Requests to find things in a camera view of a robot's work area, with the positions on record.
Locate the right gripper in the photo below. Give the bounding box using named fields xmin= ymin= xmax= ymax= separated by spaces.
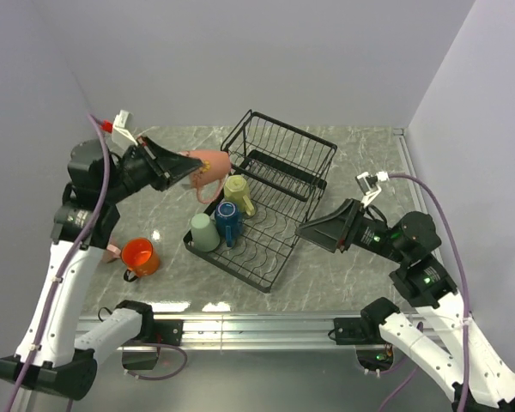
xmin=294 ymin=195 xmax=407 ymax=262

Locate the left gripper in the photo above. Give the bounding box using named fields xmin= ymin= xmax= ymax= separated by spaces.
xmin=102 ymin=135 xmax=202 ymax=203

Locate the pink floral mug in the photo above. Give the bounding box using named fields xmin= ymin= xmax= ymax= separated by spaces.
xmin=179 ymin=149 xmax=231 ymax=204

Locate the yellow mug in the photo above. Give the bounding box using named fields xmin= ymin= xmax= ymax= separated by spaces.
xmin=223 ymin=174 xmax=256 ymax=217

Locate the mint green cup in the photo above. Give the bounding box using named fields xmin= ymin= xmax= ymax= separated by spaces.
xmin=191 ymin=213 xmax=221 ymax=252

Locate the blue faceted mug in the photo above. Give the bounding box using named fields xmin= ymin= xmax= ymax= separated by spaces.
xmin=215 ymin=201 xmax=243 ymax=248

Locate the black wire dish rack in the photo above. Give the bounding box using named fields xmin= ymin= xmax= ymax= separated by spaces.
xmin=183 ymin=110 xmax=337 ymax=293

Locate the orange mug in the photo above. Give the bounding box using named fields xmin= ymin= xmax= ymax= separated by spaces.
xmin=120 ymin=238 xmax=161 ymax=282

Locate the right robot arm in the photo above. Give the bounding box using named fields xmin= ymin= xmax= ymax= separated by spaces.
xmin=296 ymin=199 xmax=515 ymax=411

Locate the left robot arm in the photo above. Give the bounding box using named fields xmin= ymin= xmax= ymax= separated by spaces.
xmin=0 ymin=136 xmax=202 ymax=401

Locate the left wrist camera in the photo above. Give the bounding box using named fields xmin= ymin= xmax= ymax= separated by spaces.
xmin=97 ymin=110 xmax=136 ymax=152

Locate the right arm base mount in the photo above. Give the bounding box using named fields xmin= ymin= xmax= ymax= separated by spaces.
xmin=333 ymin=297 xmax=400 ymax=346

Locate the aluminium mounting rail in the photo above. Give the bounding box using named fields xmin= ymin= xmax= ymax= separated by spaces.
xmin=8 ymin=128 xmax=503 ymax=412

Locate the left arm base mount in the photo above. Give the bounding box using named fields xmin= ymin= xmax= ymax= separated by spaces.
xmin=126 ymin=318 xmax=184 ymax=347

